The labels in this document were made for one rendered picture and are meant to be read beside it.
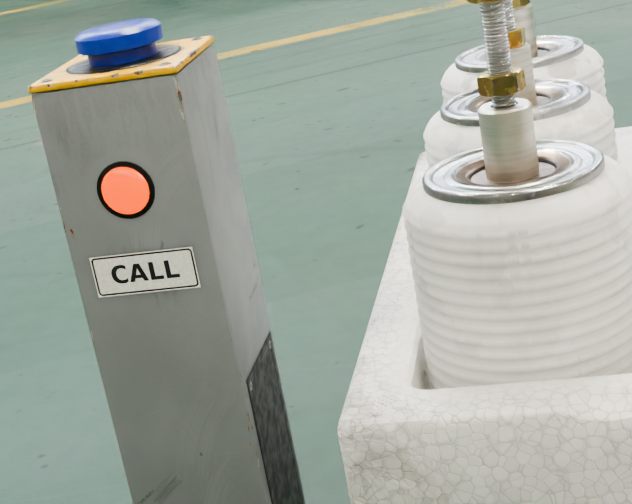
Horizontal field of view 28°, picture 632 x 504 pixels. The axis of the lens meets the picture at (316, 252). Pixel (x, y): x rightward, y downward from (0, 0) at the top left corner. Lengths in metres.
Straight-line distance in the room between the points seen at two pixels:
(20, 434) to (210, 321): 0.43
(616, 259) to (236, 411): 0.20
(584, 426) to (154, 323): 0.21
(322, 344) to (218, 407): 0.43
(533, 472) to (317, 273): 0.71
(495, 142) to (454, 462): 0.13
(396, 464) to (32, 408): 0.57
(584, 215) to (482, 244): 0.04
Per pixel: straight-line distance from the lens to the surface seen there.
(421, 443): 0.50
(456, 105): 0.65
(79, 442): 0.96
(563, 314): 0.51
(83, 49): 0.58
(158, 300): 0.59
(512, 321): 0.51
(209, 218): 0.57
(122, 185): 0.57
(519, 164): 0.52
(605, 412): 0.49
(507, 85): 0.51
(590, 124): 0.62
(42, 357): 1.13
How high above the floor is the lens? 0.41
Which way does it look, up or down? 19 degrees down
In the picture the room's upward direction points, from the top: 10 degrees counter-clockwise
